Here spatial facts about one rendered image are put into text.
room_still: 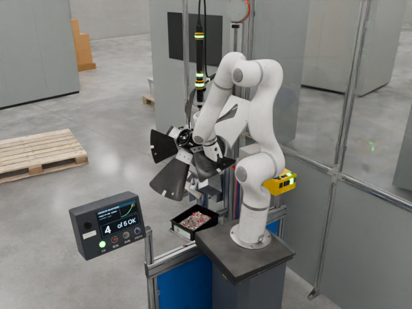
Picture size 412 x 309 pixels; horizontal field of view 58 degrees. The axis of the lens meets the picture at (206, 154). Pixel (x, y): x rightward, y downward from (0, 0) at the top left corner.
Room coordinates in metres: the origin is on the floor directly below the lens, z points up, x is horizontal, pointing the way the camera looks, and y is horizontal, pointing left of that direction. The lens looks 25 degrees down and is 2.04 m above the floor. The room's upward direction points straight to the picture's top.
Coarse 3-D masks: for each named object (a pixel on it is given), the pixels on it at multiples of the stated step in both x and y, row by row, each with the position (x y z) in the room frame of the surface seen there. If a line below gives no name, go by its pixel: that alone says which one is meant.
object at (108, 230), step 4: (104, 224) 1.20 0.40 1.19; (108, 224) 1.21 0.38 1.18; (112, 224) 1.21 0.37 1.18; (104, 228) 1.19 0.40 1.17; (108, 228) 1.20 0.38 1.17; (112, 228) 1.21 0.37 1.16; (104, 232) 1.19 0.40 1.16; (108, 232) 1.20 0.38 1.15; (112, 232) 1.20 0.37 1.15; (104, 236) 1.18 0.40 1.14
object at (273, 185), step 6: (282, 174) 1.84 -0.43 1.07; (294, 174) 1.84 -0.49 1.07; (270, 180) 1.78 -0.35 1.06; (276, 180) 1.77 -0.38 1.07; (282, 180) 1.77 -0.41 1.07; (264, 186) 1.82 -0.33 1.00; (270, 186) 1.78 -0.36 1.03; (276, 186) 1.75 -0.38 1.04; (288, 186) 1.80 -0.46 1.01; (294, 186) 1.83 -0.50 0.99; (270, 192) 1.78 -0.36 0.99; (276, 192) 1.75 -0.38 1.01; (282, 192) 1.78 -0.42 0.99
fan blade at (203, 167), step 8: (200, 152) 1.91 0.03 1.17; (200, 160) 1.83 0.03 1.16; (208, 160) 1.82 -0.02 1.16; (224, 160) 1.81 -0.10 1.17; (232, 160) 1.80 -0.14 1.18; (200, 168) 1.77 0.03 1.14; (208, 168) 1.76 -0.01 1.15; (224, 168) 1.74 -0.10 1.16; (200, 176) 1.72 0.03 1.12; (208, 176) 1.71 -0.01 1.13
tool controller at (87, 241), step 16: (128, 192) 1.37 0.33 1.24; (80, 208) 1.23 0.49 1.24; (96, 208) 1.21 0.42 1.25; (112, 208) 1.24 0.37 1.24; (128, 208) 1.27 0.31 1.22; (80, 224) 1.16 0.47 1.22; (96, 224) 1.19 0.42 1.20; (128, 224) 1.25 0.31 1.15; (80, 240) 1.15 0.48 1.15; (96, 240) 1.17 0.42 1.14; (128, 240) 1.23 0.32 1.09; (96, 256) 1.15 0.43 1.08
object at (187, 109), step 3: (195, 90) 2.24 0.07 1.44; (192, 93) 2.27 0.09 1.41; (189, 96) 2.30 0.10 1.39; (192, 96) 2.24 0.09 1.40; (189, 99) 2.27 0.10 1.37; (192, 99) 2.21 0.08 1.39; (186, 102) 2.34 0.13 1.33; (189, 102) 2.24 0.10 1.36; (192, 102) 2.19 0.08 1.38; (189, 105) 2.22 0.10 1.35; (186, 108) 2.32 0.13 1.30; (189, 108) 2.20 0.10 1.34; (186, 111) 2.31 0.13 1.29; (189, 111) 2.18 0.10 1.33; (186, 114) 2.31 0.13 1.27; (189, 114) 2.16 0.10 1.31; (189, 117) 2.14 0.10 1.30; (189, 120) 2.12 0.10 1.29; (189, 123) 2.13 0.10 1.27
